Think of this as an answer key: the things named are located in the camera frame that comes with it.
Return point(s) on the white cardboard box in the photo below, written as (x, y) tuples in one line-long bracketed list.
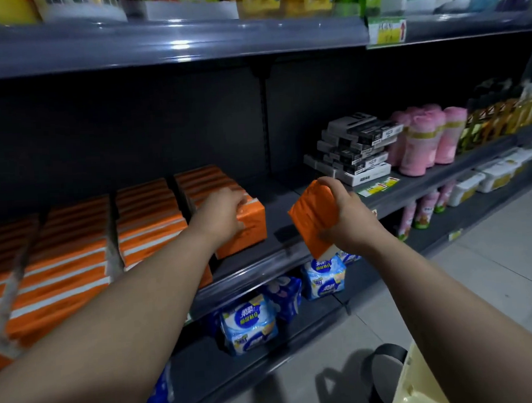
[(182, 8)]

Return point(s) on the person's left fingers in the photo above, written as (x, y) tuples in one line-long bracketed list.
[(239, 198)]

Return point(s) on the row of yellow dark bottles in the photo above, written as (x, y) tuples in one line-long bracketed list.
[(503, 112)]

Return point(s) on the dark grey store shelving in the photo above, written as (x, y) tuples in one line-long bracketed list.
[(153, 125)]

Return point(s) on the pink bottle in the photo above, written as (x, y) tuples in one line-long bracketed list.
[(444, 196), (426, 209), (406, 222)]

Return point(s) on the dark blue tissue pack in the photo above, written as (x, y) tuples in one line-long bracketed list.
[(284, 297)]

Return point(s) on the yellow box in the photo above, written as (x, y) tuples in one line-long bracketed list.
[(0, 11)]

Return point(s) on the green yellow price tag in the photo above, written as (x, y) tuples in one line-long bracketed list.
[(455, 235), (387, 32), (379, 186)]

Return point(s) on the stack of black white boxes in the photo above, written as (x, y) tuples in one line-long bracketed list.
[(357, 151)]

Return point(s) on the person's left forearm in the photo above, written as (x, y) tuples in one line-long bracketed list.
[(103, 335)]

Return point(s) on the cream plastic shopping basket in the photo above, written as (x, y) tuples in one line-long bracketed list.
[(417, 387)]

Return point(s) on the person's left hand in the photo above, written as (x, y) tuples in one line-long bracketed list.
[(217, 218)]

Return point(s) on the orange tissue packet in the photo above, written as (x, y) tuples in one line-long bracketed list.
[(314, 214), (247, 229)]

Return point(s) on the pink bag roll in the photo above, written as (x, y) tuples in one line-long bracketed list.
[(450, 134), (418, 147), (396, 146)]

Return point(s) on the person's right hand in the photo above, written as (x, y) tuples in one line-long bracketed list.
[(357, 222)]

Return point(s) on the rows of orange packs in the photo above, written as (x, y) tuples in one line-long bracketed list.
[(72, 269)]

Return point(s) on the blue plastic pack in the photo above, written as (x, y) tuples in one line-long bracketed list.
[(159, 399)]

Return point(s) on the person's right forearm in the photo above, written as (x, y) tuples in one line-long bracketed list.
[(458, 331)]

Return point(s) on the blue white tissue pack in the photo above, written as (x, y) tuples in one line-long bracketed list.
[(249, 324), (324, 278), (350, 257)]

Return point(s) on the white printed box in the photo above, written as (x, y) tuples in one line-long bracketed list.
[(78, 7)]

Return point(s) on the person's right fingers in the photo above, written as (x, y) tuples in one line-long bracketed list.
[(330, 186)]

